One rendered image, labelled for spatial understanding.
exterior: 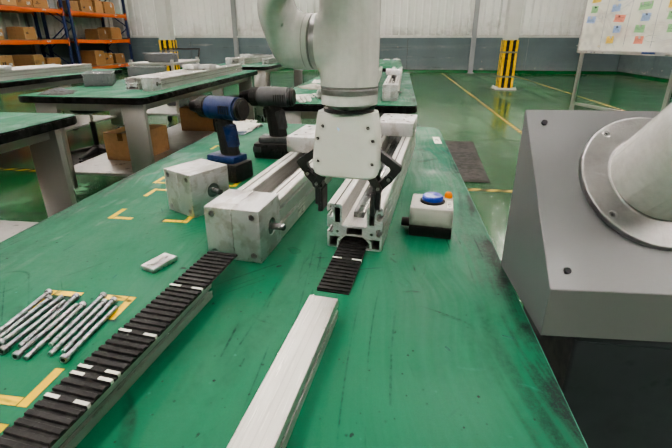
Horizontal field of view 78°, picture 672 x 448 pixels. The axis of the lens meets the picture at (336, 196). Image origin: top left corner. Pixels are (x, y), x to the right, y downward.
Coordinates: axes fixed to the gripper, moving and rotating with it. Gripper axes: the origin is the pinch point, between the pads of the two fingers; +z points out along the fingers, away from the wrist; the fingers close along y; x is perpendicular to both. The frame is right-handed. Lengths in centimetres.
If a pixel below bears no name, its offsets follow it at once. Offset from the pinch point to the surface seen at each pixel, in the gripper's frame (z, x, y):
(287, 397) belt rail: 7.7, -32.1, 1.4
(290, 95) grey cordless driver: -9, 59, -31
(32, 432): 7.5, -41.5, -18.9
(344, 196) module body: 2.3, 9.1, -2.7
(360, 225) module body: 6.3, 5.8, 1.0
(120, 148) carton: 57, 210, -233
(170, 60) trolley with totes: 0, 396, -307
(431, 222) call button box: 7.5, 13.2, 13.2
